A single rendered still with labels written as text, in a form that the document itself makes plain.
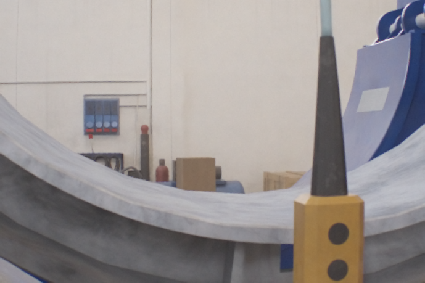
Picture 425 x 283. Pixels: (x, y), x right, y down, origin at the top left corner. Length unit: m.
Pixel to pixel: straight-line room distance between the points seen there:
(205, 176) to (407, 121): 5.54
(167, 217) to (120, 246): 0.21
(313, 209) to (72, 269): 0.54
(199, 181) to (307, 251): 7.85
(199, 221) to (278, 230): 0.15
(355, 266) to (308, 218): 0.09
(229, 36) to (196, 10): 0.70
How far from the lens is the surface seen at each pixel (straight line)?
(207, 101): 10.20
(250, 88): 10.35
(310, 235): 0.77
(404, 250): 1.47
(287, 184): 8.80
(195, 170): 8.59
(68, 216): 1.31
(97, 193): 1.13
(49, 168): 1.14
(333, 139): 0.78
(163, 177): 9.60
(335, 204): 0.77
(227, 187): 9.22
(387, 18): 4.13
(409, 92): 3.35
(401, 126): 3.32
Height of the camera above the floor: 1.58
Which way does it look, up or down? level
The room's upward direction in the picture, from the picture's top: 1 degrees counter-clockwise
